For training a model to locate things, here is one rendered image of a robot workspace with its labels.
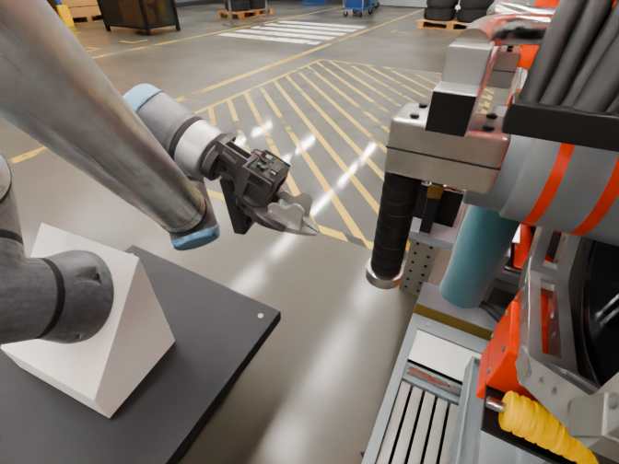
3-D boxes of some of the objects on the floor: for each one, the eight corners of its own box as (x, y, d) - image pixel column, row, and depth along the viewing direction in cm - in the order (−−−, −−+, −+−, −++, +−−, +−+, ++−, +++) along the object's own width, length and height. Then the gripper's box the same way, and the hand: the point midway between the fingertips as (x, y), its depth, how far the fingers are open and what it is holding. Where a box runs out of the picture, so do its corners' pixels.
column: (423, 297, 134) (450, 213, 108) (398, 288, 138) (419, 204, 112) (427, 281, 141) (455, 198, 115) (404, 272, 145) (426, 191, 119)
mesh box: (148, 36, 644) (132, -28, 583) (105, 31, 691) (86, -29, 630) (181, 29, 704) (169, -29, 643) (140, 26, 751) (125, -29, 690)
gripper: (204, 145, 49) (323, 225, 49) (237, 124, 56) (343, 194, 55) (194, 186, 55) (301, 257, 55) (226, 163, 62) (321, 226, 61)
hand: (309, 232), depth 57 cm, fingers closed
